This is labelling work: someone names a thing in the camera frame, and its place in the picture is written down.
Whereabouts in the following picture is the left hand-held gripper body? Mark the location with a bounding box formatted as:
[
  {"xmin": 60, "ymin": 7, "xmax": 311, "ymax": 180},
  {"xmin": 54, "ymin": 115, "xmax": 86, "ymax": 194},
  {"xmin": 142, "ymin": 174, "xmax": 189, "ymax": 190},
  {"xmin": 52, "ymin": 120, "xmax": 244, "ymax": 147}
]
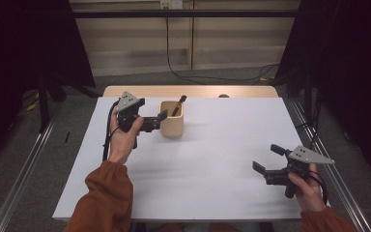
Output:
[{"xmin": 114, "ymin": 91, "xmax": 162, "ymax": 133}]

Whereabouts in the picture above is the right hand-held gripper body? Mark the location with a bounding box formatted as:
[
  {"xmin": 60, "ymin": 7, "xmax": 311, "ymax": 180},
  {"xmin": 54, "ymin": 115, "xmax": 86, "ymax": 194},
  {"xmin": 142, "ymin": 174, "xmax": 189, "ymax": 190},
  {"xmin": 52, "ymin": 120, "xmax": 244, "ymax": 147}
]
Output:
[{"xmin": 263, "ymin": 144, "xmax": 336, "ymax": 199}]

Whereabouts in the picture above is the cream square ceramic cup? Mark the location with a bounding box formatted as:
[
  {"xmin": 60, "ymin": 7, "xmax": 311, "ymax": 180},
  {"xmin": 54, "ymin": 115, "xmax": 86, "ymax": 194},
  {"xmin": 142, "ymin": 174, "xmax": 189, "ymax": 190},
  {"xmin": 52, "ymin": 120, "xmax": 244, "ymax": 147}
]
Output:
[{"xmin": 159, "ymin": 100, "xmax": 186, "ymax": 139}]

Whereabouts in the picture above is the person's right hand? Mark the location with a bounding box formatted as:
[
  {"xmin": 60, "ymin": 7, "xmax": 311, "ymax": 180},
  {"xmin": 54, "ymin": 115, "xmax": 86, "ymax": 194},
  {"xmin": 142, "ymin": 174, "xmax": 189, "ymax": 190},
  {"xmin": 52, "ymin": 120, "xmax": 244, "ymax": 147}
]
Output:
[{"xmin": 287, "ymin": 162, "xmax": 327, "ymax": 214}]

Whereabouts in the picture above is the person's left hand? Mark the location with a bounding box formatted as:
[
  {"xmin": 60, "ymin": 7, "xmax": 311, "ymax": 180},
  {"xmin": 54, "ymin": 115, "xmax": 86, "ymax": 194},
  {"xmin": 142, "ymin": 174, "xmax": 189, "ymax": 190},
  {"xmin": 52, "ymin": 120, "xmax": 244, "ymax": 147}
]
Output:
[{"xmin": 108, "ymin": 109, "xmax": 145, "ymax": 165}]

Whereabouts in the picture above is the black metal stand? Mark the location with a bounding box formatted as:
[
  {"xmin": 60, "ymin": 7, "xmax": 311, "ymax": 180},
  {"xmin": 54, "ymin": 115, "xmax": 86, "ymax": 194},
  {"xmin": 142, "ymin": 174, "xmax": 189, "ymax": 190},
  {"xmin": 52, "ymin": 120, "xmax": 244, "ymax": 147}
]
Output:
[{"xmin": 37, "ymin": 73, "xmax": 51, "ymax": 133}]

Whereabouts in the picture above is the black curtain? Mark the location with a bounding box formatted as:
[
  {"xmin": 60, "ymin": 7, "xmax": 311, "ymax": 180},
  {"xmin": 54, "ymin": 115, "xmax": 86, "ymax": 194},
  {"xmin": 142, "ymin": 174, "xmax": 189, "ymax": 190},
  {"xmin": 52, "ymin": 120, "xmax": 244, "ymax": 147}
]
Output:
[
  {"xmin": 0, "ymin": 0, "xmax": 96, "ymax": 168},
  {"xmin": 274, "ymin": 0, "xmax": 371, "ymax": 185}
]

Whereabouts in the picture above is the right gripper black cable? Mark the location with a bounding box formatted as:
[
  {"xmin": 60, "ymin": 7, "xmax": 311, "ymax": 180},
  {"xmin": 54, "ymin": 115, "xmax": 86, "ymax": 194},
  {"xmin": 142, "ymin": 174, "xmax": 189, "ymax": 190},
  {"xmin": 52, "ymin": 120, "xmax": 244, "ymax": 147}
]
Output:
[{"xmin": 308, "ymin": 170, "xmax": 329, "ymax": 206}]

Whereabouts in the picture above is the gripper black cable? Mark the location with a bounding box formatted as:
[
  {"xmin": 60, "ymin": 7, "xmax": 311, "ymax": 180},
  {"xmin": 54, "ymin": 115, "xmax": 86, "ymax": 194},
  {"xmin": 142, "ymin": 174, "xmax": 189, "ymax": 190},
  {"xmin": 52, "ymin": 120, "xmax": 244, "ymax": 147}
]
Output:
[
  {"xmin": 308, "ymin": 170, "xmax": 329, "ymax": 206},
  {"xmin": 101, "ymin": 100, "xmax": 121, "ymax": 162}
]

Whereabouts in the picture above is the metal floor rail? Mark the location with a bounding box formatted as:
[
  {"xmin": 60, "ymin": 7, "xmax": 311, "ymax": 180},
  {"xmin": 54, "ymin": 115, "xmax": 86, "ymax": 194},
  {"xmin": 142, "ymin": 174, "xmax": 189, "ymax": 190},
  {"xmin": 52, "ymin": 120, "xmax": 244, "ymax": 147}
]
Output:
[
  {"xmin": 0, "ymin": 105, "xmax": 62, "ymax": 232},
  {"xmin": 289, "ymin": 98, "xmax": 371, "ymax": 232}
]

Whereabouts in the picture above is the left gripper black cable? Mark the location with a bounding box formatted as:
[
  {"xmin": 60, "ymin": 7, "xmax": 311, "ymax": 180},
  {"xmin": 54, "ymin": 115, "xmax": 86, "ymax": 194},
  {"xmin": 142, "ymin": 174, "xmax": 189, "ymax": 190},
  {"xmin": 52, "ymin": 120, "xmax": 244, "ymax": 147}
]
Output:
[{"xmin": 101, "ymin": 100, "xmax": 121, "ymax": 162}]

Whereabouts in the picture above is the black power cable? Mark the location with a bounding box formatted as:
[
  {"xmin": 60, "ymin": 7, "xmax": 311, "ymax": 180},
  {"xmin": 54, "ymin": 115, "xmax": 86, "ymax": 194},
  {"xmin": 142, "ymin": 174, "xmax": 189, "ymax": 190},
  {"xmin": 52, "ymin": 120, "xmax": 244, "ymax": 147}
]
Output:
[{"xmin": 164, "ymin": 7, "xmax": 281, "ymax": 83}]

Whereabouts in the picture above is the white wall socket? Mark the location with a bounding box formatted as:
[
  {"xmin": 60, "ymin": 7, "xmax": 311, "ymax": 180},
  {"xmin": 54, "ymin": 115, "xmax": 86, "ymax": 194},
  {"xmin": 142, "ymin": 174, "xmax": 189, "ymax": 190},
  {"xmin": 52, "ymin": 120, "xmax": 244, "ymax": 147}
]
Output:
[{"xmin": 159, "ymin": 0, "xmax": 184, "ymax": 10}]

